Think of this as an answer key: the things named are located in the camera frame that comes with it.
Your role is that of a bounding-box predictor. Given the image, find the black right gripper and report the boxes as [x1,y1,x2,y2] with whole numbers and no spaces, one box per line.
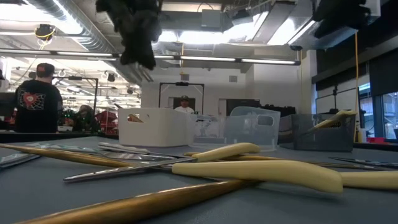
[312,0,372,39]

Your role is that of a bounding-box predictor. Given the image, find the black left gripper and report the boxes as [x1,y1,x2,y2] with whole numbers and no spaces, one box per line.
[95,0,163,71]

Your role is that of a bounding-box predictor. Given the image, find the green white striped straw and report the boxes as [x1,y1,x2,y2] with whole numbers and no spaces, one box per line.
[0,152,42,170]

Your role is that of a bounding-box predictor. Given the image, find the long ceiling light strip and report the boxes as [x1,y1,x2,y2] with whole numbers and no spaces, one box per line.
[0,49,301,66]

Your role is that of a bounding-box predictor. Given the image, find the person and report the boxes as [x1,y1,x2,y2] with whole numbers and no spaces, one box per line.
[72,104,95,133]
[14,62,63,134]
[174,95,196,114]

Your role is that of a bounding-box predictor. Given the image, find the red storage bins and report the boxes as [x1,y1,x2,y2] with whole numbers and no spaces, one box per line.
[95,110,119,136]

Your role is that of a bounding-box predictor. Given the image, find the grey ceiling vent box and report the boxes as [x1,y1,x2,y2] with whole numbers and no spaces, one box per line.
[201,9,225,29]

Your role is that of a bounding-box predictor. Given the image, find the white plastic bin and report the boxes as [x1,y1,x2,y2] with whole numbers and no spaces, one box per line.
[117,107,200,148]

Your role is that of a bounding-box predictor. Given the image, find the dark grey plastic bin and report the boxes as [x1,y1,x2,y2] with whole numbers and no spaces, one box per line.
[279,113,358,153]

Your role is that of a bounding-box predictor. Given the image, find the red low box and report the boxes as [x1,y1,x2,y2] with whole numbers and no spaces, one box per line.
[366,136,393,144]

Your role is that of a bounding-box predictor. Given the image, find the clear plastic bin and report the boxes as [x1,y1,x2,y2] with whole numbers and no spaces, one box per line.
[190,106,282,153]

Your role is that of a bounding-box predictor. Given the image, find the silver ribbed air duct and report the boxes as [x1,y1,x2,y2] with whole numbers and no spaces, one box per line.
[24,0,147,85]

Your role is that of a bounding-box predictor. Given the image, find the black metal frame stand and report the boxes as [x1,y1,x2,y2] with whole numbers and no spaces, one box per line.
[52,76,100,131]
[158,82,205,115]

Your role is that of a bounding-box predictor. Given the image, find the yellow ceiling cable reel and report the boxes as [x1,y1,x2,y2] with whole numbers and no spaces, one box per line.
[34,24,57,41]

